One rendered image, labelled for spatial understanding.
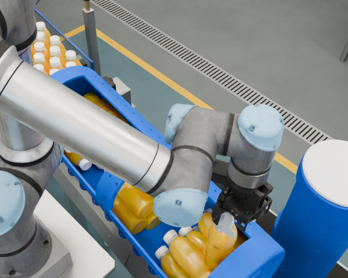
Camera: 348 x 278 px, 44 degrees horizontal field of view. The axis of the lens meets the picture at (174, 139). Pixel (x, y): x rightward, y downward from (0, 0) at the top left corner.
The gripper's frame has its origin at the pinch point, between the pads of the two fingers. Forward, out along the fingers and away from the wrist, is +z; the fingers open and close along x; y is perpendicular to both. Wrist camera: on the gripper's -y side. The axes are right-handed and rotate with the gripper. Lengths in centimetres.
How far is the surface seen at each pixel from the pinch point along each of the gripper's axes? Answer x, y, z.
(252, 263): 0.8, 9.4, 7.1
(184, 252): -5.6, -5.9, 18.0
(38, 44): 9, -110, 22
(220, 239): -2.5, 1.6, 3.5
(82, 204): -12, -50, 43
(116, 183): -9.3, -30.6, 11.7
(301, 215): 44, 1, 42
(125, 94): 34, -88, 46
